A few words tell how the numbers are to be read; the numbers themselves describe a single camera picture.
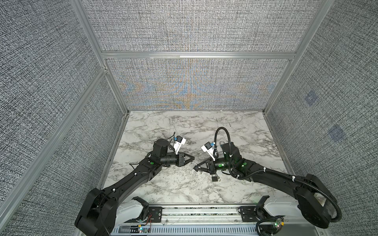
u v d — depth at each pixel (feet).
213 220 2.40
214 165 2.23
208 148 2.30
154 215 2.41
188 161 2.41
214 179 2.80
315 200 1.36
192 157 2.44
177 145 2.35
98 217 1.31
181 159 2.22
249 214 2.39
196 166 2.38
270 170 1.76
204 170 2.33
